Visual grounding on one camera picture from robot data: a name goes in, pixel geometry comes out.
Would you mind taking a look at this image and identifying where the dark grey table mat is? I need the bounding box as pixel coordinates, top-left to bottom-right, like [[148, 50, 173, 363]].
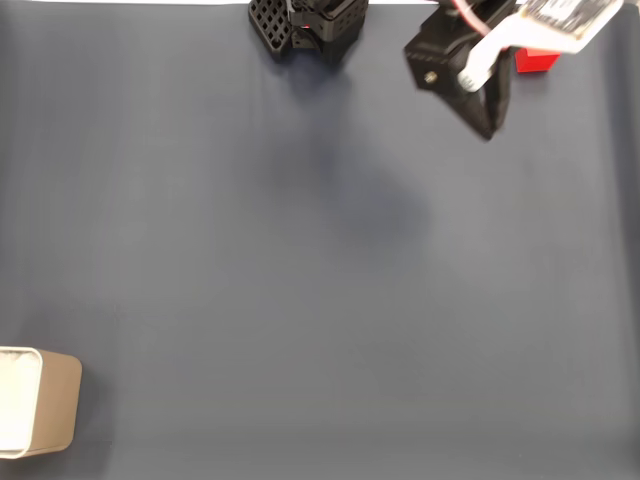
[[0, 3, 640, 480]]

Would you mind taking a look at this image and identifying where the white padding paper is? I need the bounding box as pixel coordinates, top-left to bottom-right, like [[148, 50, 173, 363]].
[[0, 349, 41, 454]]

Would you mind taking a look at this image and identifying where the red cube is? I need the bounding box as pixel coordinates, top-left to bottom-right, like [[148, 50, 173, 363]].
[[514, 45, 562, 75]]

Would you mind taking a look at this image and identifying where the red white servo cable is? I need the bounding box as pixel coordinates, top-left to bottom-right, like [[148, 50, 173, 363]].
[[448, 0, 494, 37]]

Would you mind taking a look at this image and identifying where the beige box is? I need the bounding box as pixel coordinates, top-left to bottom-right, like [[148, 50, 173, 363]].
[[0, 345, 84, 460]]

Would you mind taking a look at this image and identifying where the white wrist camera board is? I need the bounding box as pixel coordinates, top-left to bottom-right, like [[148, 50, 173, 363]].
[[457, 0, 626, 93]]

